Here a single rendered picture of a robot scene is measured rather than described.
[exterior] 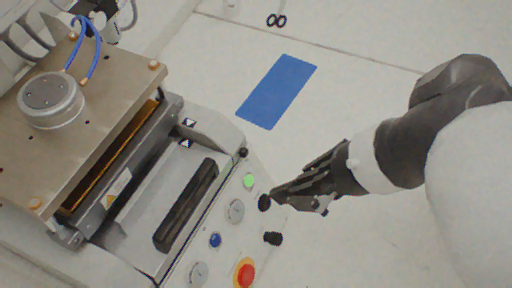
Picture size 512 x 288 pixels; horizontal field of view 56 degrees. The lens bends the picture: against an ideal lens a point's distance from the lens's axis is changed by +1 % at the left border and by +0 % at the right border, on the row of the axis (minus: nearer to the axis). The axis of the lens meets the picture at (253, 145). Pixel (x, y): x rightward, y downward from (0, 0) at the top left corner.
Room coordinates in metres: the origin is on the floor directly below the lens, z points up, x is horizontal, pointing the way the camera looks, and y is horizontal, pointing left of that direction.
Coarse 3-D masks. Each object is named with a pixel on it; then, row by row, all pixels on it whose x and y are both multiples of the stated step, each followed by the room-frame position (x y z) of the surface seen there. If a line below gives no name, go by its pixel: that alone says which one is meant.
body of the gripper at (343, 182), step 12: (348, 144) 0.35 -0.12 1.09; (336, 156) 0.34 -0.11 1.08; (336, 168) 0.32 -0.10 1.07; (348, 168) 0.31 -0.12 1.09; (336, 180) 0.31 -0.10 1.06; (348, 180) 0.30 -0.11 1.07; (324, 192) 0.32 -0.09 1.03; (336, 192) 0.31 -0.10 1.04; (348, 192) 0.30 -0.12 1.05; (360, 192) 0.29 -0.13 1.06
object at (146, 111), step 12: (144, 108) 0.47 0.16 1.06; (156, 108) 0.47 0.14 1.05; (132, 120) 0.45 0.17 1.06; (144, 120) 0.45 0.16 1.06; (132, 132) 0.43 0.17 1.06; (120, 144) 0.41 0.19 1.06; (108, 156) 0.39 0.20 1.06; (96, 168) 0.37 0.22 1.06; (108, 168) 0.37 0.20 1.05; (84, 180) 0.35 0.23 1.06; (96, 180) 0.35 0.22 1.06; (72, 192) 0.34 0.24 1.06; (84, 192) 0.34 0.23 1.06; (72, 204) 0.32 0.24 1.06
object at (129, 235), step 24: (168, 144) 0.47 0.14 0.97; (192, 144) 0.46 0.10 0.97; (168, 168) 0.41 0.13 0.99; (192, 168) 0.42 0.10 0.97; (144, 192) 0.36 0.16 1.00; (168, 192) 0.38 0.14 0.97; (120, 216) 0.32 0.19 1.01; (144, 216) 0.34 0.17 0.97; (192, 216) 0.33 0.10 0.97; (96, 240) 0.31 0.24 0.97; (120, 240) 0.30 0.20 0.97; (144, 240) 0.30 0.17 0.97; (144, 264) 0.26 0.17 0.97; (168, 264) 0.27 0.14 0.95
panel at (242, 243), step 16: (240, 176) 0.43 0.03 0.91; (256, 176) 0.44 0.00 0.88; (224, 192) 0.39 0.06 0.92; (240, 192) 0.41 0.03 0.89; (256, 192) 0.42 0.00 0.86; (256, 208) 0.40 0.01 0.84; (272, 208) 0.42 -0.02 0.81; (208, 224) 0.34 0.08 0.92; (224, 224) 0.35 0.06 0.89; (240, 224) 0.37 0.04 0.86; (256, 224) 0.38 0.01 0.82; (272, 224) 0.39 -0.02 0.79; (208, 240) 0.32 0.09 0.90; (224, 240) 0.33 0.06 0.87; (240, 240) 0.35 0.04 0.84; (256, 240) 0.36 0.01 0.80; (192, 256) 0.29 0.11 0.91; (208, 256) 0.30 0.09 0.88; (224, 256) 0.31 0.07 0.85; (240, 256) 0.32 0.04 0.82; (256, 256) 0.34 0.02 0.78; (176, 272) 0.27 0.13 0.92; (224, 272) 0.29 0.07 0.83; (256, 272) 0.31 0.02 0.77
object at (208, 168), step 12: (204, 168) 0.39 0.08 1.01; (216, 168) 0.40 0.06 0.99; (192, 180) 0.37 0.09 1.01; (204, 180) 0.37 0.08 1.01; (192, 192) 0.35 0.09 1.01; (180, 204) 0.33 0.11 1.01; (192, 204) 0.34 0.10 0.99; (168, 216) 0.31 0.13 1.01; (180, 216) 0.31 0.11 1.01; (168, 228) 0.30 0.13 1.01; (156, 240) 0.28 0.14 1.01; (168, 240) 0.28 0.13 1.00; (168, 252) 0.28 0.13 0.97
